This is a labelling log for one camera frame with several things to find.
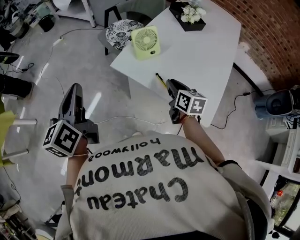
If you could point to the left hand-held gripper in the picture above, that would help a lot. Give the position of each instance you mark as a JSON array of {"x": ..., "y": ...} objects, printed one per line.
[{"x": 63, "y": 138}]

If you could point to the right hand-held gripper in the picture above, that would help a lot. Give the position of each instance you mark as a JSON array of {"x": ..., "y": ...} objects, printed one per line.
[{"x": 189, "y": 103}]

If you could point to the yellow black pen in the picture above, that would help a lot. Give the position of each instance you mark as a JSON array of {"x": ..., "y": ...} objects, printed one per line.
[{"x": 160, "y": 78}]

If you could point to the person's right forearm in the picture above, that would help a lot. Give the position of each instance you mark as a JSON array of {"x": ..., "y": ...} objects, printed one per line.
[{"x": 201, "y": 140}]

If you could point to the person's left forearm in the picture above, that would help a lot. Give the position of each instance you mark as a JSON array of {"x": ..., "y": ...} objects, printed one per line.
[{"x": 72, "y": 168}]

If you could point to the white desk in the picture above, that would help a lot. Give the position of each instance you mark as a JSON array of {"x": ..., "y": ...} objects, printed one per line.
[{"x": 199, "y": 58}]

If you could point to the thin gold bangle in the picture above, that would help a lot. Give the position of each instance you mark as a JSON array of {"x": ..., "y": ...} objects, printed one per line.
[{"x": 80, "y": 154}]

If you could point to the light green desk fan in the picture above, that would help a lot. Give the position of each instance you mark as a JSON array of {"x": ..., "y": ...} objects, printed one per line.
[{"x": 145, "y": 42}]

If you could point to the black flower box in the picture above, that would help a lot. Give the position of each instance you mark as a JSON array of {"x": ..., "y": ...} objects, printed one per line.
[{"x": 194, "y": 26}]

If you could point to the white power strip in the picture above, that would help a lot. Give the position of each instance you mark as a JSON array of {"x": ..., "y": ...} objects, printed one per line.
[{"x": 57, "y": 41}]

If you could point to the lime green table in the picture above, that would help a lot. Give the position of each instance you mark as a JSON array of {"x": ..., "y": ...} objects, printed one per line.
[{"x": 5, "y": 126}]

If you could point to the white flower bouquet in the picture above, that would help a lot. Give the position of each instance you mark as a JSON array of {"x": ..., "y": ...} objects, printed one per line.
[{"x": 191, "y": 12}]

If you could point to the black white patterned cushion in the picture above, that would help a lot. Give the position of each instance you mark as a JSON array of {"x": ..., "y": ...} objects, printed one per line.
[{"x": 119, "y": 34}]

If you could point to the white jar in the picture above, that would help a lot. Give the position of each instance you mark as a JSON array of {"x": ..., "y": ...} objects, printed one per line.
[{"x": 194, "y": 2}]

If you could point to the black waste bin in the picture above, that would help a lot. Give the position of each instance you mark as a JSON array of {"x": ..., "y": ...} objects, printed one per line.
[{"x": 47, "y": 23}]

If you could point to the white metal shelf rack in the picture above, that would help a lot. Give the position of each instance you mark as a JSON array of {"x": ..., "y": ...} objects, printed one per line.
[{"x": 89, "y": 11}]

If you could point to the person's cream printed shirt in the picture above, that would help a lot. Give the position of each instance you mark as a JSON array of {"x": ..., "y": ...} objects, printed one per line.
[{"x": 152, "y": 211}]

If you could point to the white cabinet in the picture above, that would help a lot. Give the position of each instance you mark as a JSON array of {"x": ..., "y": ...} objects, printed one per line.
[{"x": 288, "y": 145}]

